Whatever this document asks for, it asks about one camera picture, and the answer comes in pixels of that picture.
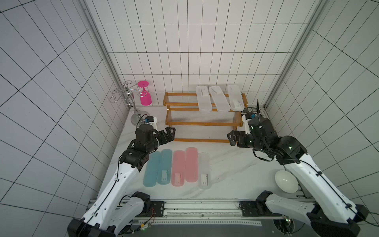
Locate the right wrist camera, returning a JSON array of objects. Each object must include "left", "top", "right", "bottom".
[{"left": 242, "top": 112, "right": 261, "bottom": 134}]

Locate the pink pencil case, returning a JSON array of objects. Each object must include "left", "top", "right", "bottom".
[
  {"left": 171, "top": 151, "right": 186, "bottom": 187},
  {"left": 185, "top": 147, "right": 198, "bottom": 183}
]

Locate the silver metal glass rack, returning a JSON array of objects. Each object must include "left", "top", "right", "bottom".
[{"left": 110, "top": 80, "right": 149, "bottom": 127}]

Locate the white egg-shaped object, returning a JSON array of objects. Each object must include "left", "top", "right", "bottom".
[{"left": 274, "top": 170, "right": 299, "bottom": 194}]

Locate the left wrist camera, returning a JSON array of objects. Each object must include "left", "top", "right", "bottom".
[{"left": 144, "top": 116, "right": 158, "bottom": 130}]

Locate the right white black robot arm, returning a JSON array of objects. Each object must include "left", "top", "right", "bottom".
[{"left": 228, "top": 113, "right": 370, "bottom": 237}]

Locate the pink pencil case left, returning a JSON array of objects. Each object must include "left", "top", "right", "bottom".
[{"left": 171, "top": 151, "right": 186, "bottom": 187}]

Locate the teal pencil case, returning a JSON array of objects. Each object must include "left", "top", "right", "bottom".
[
  {"left": 143, "top": 151, "right": 161, "bottom": 187},
  {"left": 157, "top": 149, "right": 173, "bottom": 185}
]

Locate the teal pencil case far left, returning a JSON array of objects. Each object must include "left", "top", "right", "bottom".
[{"left": 143, "top": 151, "right": 161, "bottom": 187}]

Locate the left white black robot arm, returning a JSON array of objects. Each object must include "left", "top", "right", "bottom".
[{"left": 67, "top": 124, "right": 176, "bottom": 237}]

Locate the pink pencil case right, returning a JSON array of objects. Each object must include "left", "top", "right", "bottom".
[{"left": 185, "top": 147, "right": 198, "bottom": 183}]

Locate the aluminium mounting rail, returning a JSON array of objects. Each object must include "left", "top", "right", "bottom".
[{"left": 87, "top": 197, "right": 317, "bottom": 227}]

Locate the pink plastic wine glass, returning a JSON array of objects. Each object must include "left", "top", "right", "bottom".
[{"left": 137, "top": 81, "right": 152, "bottom": 106}]

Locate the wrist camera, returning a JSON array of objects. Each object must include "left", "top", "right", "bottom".
[
  {"left": 242, "top": 112, "right": 261, "bottom": 134},
  {"left": 144, "top": 116, "right": 158, "bottom": 130}
]

